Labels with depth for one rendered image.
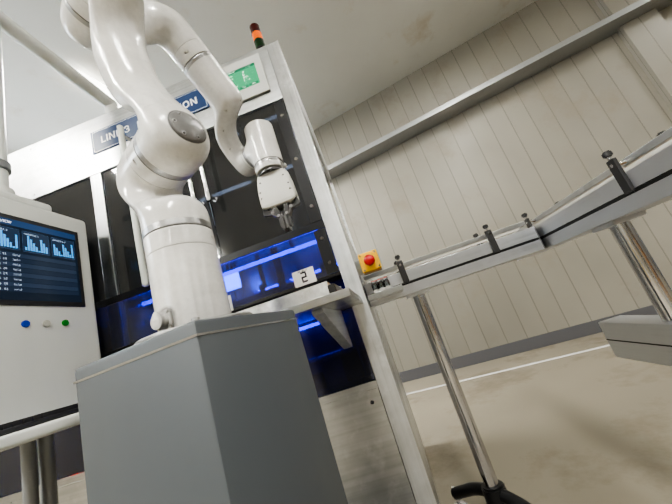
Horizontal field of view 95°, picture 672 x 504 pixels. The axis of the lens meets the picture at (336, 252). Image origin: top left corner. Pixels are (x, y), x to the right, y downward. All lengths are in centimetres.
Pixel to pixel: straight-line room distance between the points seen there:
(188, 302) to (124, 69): 47
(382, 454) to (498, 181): 343
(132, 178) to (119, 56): 24
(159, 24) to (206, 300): 70
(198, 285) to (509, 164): 391
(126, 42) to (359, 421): 117
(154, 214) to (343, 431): 89
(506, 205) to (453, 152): 90
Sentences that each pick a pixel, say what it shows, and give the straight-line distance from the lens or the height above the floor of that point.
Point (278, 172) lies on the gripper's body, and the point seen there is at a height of 124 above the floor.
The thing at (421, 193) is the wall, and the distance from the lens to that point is 410.
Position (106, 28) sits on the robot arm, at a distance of 86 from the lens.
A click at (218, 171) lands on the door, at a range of 146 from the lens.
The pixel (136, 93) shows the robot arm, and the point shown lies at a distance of 74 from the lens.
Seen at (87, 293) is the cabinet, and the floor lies 122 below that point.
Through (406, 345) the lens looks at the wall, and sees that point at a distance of 400.
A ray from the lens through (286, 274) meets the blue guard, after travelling 119.
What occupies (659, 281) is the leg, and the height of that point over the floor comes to 65.
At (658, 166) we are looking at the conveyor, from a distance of 97.
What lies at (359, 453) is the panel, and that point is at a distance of 120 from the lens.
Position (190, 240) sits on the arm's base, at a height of 101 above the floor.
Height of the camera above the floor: 79
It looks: 14 degrees up
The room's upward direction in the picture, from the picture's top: 18 degrees counter-clockwise
